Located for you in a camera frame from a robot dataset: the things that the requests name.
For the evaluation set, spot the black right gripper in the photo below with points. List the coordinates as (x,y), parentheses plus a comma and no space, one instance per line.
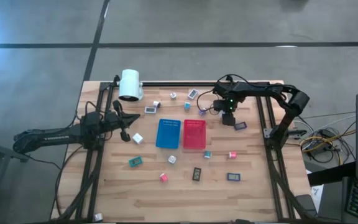
(225,105)

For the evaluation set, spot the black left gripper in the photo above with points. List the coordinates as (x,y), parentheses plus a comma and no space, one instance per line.
(113,121)

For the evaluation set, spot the purple charger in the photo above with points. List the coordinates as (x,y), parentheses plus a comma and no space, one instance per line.
(202,112)

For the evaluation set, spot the red plastic basket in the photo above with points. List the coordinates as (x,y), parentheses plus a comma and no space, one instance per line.
(194,137)

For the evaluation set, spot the blue plastic basket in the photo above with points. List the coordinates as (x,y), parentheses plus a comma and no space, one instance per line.
(168,137)

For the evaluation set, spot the blue digital clock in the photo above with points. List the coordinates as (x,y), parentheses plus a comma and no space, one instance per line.
(233,177)

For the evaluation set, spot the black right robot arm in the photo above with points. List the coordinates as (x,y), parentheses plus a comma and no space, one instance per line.
(259,90)

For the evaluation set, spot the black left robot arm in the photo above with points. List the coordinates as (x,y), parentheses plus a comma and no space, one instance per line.
(51,137)

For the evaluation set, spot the white cube charger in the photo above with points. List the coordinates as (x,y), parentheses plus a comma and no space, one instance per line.
(137,138)

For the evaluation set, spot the white cylindrical lamp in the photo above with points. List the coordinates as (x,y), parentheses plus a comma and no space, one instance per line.
(130,84)

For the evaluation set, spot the light blue charger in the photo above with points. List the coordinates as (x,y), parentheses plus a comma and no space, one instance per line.
(187,105)

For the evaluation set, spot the teal charger with prongs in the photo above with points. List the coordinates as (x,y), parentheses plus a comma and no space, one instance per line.
(172,159)

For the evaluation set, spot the black digital clock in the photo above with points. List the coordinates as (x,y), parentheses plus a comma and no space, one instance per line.
(196,174)

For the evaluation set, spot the pink rimmed white charger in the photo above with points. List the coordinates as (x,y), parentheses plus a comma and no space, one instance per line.
(163,178)

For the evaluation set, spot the small white plastic part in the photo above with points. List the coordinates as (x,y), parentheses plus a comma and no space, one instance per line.
(98,217)

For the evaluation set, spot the dark smartphone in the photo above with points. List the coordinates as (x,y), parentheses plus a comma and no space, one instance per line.
(306,203)

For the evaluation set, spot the black flat bar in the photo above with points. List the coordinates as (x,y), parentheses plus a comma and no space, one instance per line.
(331,174)

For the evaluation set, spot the white paper sheet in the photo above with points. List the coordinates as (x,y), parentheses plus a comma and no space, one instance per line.
(318,194)

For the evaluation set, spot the grey metal desk leg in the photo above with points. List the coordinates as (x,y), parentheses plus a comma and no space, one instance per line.
(2,153)

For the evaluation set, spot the black aluminium table frame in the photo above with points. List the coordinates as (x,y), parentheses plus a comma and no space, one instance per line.
(182,84)

